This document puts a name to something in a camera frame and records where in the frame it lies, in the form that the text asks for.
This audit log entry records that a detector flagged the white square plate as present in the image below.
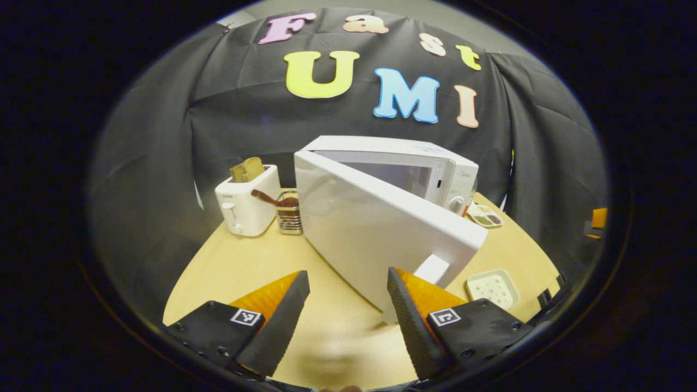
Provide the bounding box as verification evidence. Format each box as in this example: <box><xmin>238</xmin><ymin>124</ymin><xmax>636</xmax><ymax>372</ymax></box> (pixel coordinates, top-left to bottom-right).
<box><xmin>467</xmin><ymin>269</ymin><xmax>520</xmax><ymax>311</ymax></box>

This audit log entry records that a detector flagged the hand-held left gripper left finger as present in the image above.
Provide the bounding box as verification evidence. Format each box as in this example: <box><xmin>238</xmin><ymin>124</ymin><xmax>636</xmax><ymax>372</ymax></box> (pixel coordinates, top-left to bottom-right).
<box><xmin>163</xmin><ymin>271</ymin><xmax>310</xmax><ymax>380</ymax></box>

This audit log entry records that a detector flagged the brown wooden spoon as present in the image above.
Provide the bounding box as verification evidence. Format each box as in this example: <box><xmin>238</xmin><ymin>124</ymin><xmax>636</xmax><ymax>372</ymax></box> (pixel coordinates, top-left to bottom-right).
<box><xmin>250</xmin><ymin>189</ymin><xmax>299</xmax><ymax>209</ymax></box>

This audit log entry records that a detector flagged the white microwave oven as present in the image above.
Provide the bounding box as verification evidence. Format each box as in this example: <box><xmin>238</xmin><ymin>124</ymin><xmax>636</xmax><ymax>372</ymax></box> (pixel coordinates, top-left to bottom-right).
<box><xmin>294</xmin><ymin>135</ymin><xmax>488</xmax><ymax>324</ymax></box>

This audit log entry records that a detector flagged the white toaster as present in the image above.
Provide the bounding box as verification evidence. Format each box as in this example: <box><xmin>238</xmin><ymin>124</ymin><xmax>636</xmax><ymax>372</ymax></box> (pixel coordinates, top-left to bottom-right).
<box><xmin>215</xmin><ymin>164</ymin><xmax>282</xmax><ymax>237</ymax></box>

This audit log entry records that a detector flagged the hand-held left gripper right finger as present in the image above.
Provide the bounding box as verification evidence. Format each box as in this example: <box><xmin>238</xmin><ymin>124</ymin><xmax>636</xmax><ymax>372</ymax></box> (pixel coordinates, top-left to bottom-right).
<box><xmin>388</xmin><ymin>267</ymin><xmax>534</xmax><ymax>381</ymax></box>

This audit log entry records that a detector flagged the divided dish of beans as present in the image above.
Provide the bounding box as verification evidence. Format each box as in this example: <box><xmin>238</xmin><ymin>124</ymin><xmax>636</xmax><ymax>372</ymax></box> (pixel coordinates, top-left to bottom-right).
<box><xmin>467</xmin><ymin>203</ymin><xmax>504</xmax><ymax>229</ymax></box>

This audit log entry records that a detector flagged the metal utensil holder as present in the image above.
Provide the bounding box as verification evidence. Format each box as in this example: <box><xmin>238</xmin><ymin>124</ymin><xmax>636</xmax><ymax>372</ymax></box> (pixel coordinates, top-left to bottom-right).
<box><xmin>276</xmin><ymin>189</ymin><xmax>303</xmax><ymax>236</ymax></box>

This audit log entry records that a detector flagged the brown bread slice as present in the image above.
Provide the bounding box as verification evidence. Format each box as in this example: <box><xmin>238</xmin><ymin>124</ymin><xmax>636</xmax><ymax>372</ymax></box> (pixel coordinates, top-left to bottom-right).
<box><xmin>230</xmin><ymin>157</ymin><xmax>266</xmax><ymax>183</ymax></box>

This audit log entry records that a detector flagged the black backdrop cloth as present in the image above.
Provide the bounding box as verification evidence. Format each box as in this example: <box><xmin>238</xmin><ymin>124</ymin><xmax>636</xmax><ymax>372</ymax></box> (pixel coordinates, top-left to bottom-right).
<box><xmin>90</xmin><ymin>7</ymin><xmax>608</xmax><ymax>327</ymax></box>

